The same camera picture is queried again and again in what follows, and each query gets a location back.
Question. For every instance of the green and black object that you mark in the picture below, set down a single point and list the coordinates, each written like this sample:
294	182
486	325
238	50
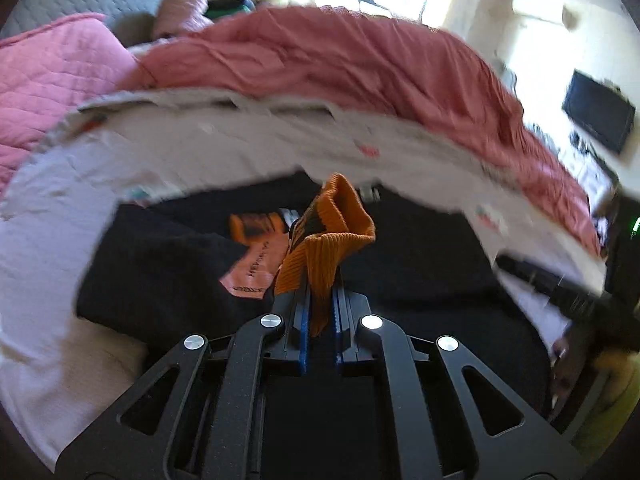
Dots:
227	5

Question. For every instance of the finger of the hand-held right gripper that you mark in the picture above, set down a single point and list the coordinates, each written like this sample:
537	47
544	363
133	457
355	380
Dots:
540	280

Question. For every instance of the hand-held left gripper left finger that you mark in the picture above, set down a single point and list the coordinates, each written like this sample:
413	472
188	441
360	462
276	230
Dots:
303	332

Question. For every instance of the pink quilted pillow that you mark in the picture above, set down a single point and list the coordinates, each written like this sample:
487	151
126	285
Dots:
50	75

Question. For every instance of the printed pinkish bed sheet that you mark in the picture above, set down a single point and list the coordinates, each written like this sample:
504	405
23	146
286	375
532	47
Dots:
60	210

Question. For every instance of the orange black patterned sock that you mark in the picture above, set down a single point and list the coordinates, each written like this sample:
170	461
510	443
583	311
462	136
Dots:
250	270
325	255

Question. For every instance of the black garment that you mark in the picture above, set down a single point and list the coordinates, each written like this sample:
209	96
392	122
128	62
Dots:
425	260

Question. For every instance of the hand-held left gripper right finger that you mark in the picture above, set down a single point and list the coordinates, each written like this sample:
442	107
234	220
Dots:
340	332

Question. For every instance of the beige wall box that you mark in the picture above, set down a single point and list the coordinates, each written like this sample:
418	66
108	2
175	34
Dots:
570	17

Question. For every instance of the yellow-green cloth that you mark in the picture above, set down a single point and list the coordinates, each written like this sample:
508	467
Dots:
610	410

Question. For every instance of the salmon red duvet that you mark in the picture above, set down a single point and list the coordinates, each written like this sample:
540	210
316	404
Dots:
350	60

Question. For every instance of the person's right hand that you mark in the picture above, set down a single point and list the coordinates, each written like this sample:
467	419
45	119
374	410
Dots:
575	370

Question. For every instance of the white dresser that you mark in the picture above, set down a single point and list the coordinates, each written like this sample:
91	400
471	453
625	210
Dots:
585	165

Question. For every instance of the black flat screen television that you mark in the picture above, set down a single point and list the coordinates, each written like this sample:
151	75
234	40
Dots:
597	110

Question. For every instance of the brownish pink pillow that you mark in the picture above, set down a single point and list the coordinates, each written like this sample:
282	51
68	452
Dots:
180	12

